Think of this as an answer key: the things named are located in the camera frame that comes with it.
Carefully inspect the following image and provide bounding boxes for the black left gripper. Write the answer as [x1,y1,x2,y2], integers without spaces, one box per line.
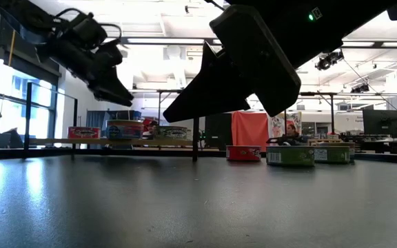
[46,8,134,107]

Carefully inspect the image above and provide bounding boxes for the yellow hanging strap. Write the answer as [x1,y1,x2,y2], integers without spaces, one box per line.
[8,29,19,67]

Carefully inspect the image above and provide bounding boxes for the red seafood can silver lid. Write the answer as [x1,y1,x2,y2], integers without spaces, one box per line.
[67,126,101,140]
[225,145,263,162]

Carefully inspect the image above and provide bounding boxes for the green seafood can silver lid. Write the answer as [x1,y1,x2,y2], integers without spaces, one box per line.
[314,146,352,164]
[265,145,316,167]

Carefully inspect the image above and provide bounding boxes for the blue seafood can pale lid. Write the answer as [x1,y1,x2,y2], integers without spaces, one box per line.
[106,119,145,140]

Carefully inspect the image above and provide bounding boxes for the black background robot device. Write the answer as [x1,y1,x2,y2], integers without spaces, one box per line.
[266,135,305,146]

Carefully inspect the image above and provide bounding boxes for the orange cloth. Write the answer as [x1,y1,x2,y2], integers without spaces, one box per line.
[232,110,269,146]

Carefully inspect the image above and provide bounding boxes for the black ceiling spotlight cluster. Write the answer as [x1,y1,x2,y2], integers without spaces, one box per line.
[314,50,345,72]

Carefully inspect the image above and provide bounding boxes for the black table mat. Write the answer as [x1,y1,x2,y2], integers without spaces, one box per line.
[0,153,397,248]

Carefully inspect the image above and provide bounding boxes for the black background monitor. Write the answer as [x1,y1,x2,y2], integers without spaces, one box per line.
[363,109,397,139]

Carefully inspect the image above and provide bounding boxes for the green seafood can gold lid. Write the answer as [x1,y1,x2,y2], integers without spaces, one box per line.
[153,125,189,140]

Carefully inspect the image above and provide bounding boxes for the wooden blocks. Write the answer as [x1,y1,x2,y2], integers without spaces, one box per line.
[307,137,343,144]

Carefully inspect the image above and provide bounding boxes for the colourful printed poster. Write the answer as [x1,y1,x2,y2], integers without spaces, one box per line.
[268,112,303,139]

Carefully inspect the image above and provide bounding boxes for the background work table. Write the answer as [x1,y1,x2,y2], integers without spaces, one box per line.
[339,133,397,155]

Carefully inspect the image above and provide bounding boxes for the black metal shelf frame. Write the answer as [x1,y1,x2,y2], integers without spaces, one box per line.
[24,81,201,163]

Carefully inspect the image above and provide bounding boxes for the dark blue bin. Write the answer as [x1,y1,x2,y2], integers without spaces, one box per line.
[107,110,143,121]

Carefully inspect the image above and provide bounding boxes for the person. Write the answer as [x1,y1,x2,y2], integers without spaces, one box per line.
[285,123,305,144]

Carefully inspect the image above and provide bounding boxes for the blue-grey partition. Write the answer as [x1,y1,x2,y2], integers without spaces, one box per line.
[86,110,114,139]

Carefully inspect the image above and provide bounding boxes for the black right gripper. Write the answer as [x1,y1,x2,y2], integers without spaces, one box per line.
[163,0,344,123]

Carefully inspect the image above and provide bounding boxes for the black partition panel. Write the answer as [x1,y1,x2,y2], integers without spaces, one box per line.
[204,113,233,152]

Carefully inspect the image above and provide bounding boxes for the black metal station frame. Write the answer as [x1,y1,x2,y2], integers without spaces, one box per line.
[298,90,397,137]
[129,88,210,134]

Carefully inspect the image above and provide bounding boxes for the large window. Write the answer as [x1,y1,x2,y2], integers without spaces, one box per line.
[0,60,60,142]

